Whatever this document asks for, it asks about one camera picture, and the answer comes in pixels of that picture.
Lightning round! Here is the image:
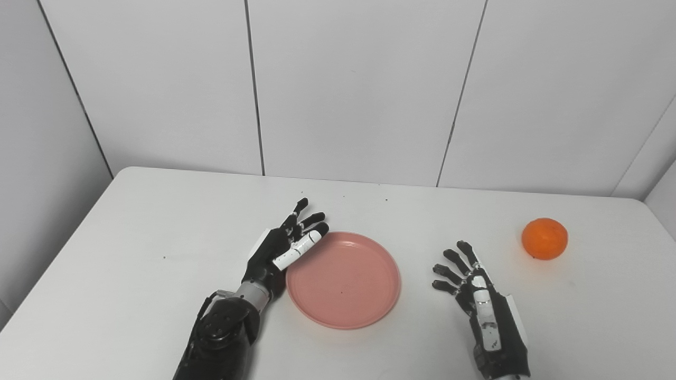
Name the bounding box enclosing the pink round plate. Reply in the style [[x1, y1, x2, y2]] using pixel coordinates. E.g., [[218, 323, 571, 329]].
[[286, 232, 401, 330]]

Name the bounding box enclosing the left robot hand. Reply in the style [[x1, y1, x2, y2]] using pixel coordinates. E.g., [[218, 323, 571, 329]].
[[241, 198, 330, 294]]

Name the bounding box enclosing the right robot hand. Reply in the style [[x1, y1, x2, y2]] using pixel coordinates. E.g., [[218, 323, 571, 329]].
[[431, 241, 531, 379]]

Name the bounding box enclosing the orange fruit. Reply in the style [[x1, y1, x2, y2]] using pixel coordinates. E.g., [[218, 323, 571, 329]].
[[521, 217, 569, 261]]

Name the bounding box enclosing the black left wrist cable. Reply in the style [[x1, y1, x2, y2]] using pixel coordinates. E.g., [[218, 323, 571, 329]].
[[191, 290, 236, 344]]

